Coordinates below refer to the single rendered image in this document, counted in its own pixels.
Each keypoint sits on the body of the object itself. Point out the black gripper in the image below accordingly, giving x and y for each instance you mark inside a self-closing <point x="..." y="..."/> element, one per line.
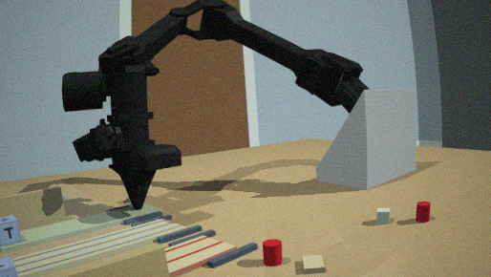
<point x="139" y="158"/>

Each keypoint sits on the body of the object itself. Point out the pale beige cube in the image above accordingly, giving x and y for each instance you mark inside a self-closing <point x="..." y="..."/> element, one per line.
<point x="313" y="264"/>

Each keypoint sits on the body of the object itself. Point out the red cylinder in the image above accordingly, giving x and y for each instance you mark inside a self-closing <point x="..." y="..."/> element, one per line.
<point x="422" y="212"/>
<point x="272" y="252"/>

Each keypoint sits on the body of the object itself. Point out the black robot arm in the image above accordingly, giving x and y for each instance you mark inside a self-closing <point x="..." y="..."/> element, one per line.
<point x="123" y="68"/>

